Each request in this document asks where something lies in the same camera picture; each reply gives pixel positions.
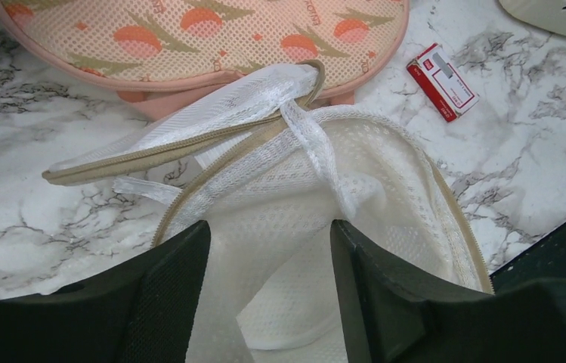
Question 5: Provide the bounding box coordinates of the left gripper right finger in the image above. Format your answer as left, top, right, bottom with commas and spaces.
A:
330, 220, 566, 362

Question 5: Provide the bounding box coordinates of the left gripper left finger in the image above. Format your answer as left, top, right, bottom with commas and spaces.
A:
0, 221, 211, 362

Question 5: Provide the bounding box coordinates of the white mesh laundry bag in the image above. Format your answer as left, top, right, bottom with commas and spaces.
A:
43, 60, 493, 362

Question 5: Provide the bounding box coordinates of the orange tulip print laundry bag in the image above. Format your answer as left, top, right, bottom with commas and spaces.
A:
0, 0, 410, 120

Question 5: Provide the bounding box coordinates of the cream plastic laundry basket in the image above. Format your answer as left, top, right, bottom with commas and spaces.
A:
498, 0, 566, 36

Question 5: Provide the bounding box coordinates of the small red white card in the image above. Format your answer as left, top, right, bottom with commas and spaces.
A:
407, 43, 479, 123

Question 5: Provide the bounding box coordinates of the black mounting rail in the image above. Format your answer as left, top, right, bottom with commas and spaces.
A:
491, 222, 566, 292

